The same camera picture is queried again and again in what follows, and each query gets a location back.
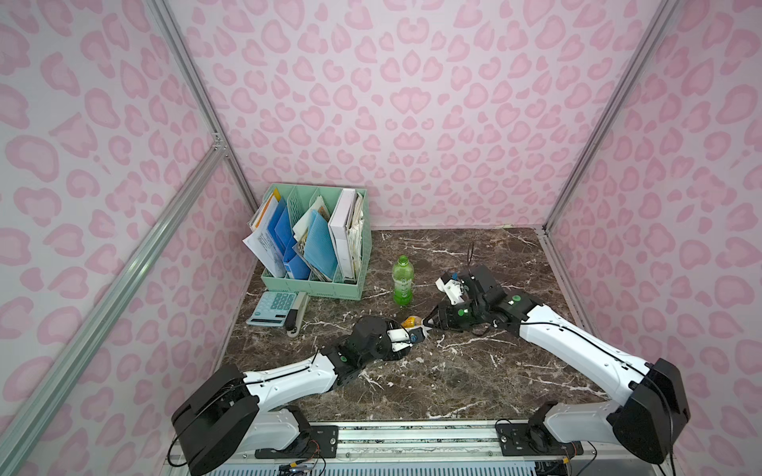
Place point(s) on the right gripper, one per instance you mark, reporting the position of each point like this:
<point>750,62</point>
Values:
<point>441,317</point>

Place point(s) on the white books stack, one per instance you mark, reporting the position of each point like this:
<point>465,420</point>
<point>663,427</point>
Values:
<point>344,226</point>

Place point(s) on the pink drink bottle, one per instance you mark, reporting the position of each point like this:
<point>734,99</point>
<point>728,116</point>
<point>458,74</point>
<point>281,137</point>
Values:
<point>414,324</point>

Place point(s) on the calculator with handset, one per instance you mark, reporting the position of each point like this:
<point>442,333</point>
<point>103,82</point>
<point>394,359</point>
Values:
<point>281,310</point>

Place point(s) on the light blue folder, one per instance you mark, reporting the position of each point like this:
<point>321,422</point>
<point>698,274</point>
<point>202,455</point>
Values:
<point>318,248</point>

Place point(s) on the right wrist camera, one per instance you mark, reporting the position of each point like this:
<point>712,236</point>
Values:
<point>453,287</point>

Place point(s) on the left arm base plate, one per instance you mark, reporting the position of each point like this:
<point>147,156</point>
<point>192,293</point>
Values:
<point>315,441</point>

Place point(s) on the aluminium mounting rail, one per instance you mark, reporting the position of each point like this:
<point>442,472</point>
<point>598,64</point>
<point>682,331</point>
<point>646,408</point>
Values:
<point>441,447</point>

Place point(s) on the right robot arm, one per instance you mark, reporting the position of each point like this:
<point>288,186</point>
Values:
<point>646,407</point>

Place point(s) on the green plastic file crate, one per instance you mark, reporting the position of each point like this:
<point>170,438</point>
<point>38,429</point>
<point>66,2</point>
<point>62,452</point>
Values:
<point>301,199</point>

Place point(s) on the green soda bottle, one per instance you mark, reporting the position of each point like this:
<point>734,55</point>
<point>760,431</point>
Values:
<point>403,275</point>

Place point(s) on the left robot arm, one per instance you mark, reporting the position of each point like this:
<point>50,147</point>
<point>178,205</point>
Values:
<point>237,412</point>

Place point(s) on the white paper sheets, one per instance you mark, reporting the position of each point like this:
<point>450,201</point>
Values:
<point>261,242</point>

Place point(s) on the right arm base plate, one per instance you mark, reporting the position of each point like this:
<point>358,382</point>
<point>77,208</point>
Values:
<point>518,440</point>

